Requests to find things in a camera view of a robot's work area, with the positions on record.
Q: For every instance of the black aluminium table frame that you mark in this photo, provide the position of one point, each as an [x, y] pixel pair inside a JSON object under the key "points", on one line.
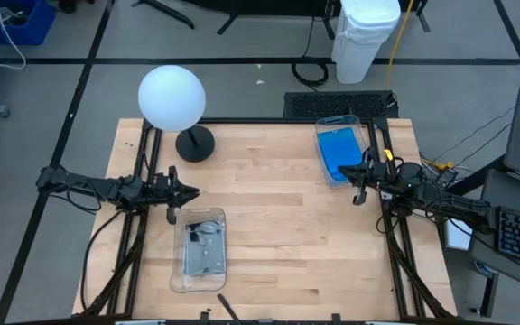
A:
{"points": [[287, 121]]}

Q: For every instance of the grey desk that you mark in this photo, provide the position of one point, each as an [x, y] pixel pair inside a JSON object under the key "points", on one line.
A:
{"points": [[490, 180]]}

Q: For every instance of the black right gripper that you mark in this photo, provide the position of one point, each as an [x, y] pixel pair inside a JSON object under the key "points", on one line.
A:
{"points": [[375, 176]]}

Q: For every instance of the black perforated metal box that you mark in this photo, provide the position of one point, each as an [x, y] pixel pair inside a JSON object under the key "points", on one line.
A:
{"points": [[339, 104]]}

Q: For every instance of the small black controller box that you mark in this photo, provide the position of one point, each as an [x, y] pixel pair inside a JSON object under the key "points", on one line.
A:
{"points": [[448, 177]]}

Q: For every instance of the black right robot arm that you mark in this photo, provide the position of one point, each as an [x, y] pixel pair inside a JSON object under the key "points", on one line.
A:
{"points": [[458, 207]]}

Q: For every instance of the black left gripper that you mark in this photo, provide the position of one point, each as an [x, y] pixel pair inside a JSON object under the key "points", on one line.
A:
{"points": [[167, 192]]}

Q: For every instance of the blue jewel case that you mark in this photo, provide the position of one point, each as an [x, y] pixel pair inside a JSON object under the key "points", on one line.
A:
{"points": [[339, 149], [341, 178]]}

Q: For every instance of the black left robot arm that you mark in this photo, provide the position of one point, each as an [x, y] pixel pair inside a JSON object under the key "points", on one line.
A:
{"points": [[84, 185]]}

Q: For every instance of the clear plastic bin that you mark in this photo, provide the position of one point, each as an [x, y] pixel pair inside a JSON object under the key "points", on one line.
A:
{"points": [[176, 280], [370, 135]]}

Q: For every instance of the white paper sheet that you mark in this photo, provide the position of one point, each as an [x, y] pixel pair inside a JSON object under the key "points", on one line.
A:
{"points": [[458, 237]]}

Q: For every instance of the white globe lamp black base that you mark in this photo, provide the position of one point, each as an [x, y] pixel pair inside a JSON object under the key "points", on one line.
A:
{"points": [[172, 97]]}

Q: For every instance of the blue storage crate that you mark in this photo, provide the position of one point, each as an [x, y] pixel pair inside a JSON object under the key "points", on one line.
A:
{"points": [[16, 27]]}

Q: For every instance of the white trash bin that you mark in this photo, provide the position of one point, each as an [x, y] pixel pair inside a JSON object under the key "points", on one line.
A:
{"points": [[364, 40]]}

